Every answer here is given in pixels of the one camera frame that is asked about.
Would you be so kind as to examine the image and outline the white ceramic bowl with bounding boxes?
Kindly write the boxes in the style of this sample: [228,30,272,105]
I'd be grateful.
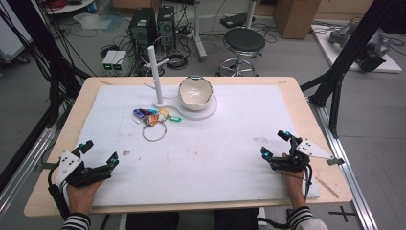
[178,75,214,112]

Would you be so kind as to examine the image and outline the grey machine on board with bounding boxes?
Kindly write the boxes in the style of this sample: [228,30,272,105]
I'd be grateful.
[327,21,391,73]

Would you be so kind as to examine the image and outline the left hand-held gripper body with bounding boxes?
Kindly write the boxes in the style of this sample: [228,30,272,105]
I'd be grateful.
[47,149,113,189]

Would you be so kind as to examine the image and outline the white table leg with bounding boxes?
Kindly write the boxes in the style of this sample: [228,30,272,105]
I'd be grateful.
[244,0,258,30]
[191,0,209,62]

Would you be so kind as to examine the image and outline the black round stool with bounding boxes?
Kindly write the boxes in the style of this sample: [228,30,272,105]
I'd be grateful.
[215,27,267,78]

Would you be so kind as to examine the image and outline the person's left hand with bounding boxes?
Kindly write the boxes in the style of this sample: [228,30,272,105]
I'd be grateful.
[65,179,106,216]

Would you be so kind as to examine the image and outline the white foam mat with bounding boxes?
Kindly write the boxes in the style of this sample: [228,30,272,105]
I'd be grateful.
[76,83,321,208]

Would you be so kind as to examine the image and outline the key ring with colourful tags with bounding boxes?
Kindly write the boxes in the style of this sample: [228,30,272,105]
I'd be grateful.
[131,107,183,143]

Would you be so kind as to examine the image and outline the grey tape piece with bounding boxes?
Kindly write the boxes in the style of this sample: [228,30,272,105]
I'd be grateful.
[326,156,346,167]

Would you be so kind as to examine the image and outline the small white box green display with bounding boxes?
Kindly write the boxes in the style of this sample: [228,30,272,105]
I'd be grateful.
[111,50,128,72]
[101,49,119,72]

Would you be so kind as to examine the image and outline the round white table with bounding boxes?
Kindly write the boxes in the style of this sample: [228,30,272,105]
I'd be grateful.
[40,0,97,15]

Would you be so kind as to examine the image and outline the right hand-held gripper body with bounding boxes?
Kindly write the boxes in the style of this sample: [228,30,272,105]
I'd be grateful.
[269,136,335,173]

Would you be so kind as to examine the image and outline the flat black device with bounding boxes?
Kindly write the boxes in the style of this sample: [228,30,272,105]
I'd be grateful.
[219,12,257,30]

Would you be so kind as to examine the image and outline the coiled black cable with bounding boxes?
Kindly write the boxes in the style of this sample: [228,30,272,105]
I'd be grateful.
[165,50,190,71]

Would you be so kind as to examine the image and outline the person's dark trousers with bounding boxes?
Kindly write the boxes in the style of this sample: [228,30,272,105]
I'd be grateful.
[124,208,260,230]

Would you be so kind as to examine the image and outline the person's right hand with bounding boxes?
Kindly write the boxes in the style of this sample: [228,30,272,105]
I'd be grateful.
[281,152,310,211]

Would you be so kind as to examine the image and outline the white stand with post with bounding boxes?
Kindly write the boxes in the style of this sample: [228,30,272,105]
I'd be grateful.
[143,44,218,122]

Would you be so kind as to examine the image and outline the black tape cross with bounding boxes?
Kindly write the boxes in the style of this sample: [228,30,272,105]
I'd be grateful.
[327,205,357,223]

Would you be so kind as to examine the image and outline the aluminium rail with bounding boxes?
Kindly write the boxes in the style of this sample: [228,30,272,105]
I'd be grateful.
[307,95,380,230]
[0,126,59,219]

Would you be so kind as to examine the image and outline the black cable loop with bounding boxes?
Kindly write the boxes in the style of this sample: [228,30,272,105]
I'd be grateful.
[256,216,292,230]

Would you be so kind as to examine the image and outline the white floor board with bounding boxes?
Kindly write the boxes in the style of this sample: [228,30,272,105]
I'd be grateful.
[310,23,403,74]

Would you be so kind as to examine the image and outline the thin wooden stick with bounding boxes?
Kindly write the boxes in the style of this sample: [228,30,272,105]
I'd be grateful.
[315,176,340,199]

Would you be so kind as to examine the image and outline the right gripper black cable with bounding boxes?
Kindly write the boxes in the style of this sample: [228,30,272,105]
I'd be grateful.
[302,163,314,201]

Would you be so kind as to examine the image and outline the brown cardboard box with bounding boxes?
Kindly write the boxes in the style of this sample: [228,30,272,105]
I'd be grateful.
[272,0,323,40]

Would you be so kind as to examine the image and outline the black computer tower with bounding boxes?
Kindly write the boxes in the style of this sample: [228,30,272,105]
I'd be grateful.
[156,5,177,50]
[128,7,158,46]

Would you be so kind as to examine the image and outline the black metal stand with cables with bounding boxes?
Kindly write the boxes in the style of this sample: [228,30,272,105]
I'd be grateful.
[0,0,94,129]

